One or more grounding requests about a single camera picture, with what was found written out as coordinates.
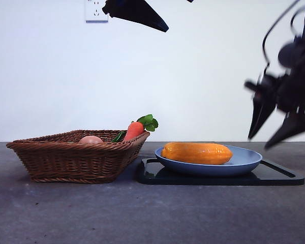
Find orange toy carrot green leaves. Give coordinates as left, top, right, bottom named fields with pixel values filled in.
left=123, top=114, right=159, bottom=142

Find black rectangular tray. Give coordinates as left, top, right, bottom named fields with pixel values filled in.
left=136, top=157, right=305, bottom=186

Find pale pink egg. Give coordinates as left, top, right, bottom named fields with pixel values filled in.
left=78, top=136, right=104, bottom=144

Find orange toy corn cob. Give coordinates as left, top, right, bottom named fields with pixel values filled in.
left=160, top=142, right=233, bottom=165

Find white wall socket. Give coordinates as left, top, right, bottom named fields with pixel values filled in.
left=85, top=0, right=109, bottom=24

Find brown wicker basket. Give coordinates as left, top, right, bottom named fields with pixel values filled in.
left=6, top=130, right=151, bottom=184

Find dark green vegetable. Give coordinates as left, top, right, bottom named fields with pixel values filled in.
left=111, top=131, right=128, bottom=143

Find blue round plate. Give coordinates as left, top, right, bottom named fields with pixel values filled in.
left=154, top=145, right=263, bottom=177

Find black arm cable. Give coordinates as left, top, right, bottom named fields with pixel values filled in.
left=262, top=0, right=299, bottom=67

